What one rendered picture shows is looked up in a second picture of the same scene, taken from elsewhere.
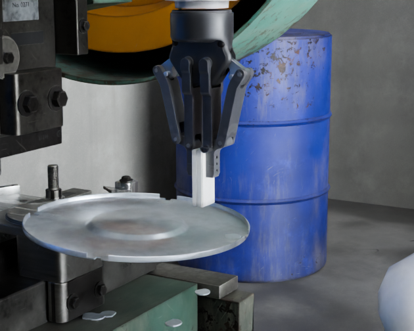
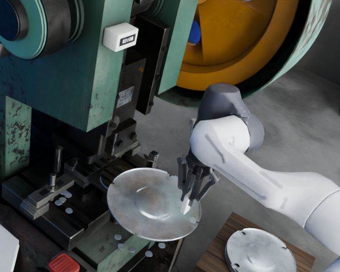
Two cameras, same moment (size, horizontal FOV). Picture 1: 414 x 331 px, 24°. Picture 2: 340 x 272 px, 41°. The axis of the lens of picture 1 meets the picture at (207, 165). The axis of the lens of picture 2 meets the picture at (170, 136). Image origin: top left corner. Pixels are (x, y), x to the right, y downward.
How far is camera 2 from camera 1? 68 cm
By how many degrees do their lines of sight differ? 24
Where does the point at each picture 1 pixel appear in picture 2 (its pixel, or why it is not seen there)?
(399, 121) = not seen: hidden behind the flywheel
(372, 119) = not seen: hidden behind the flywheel
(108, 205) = (144, 177)
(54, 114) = (129, 141)
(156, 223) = (162, 205)
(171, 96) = (182, 171)
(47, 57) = (131, 113)
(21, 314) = (100, 222)
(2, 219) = (98, 179)
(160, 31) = (185, 81)
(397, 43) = not seen: outside the picture
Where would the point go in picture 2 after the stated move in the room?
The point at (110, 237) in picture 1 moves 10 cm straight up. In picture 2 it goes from (142, 213) to (149, 189)
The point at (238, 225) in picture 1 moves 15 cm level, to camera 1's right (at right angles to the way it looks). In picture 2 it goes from (196, 209) to (244, 220)
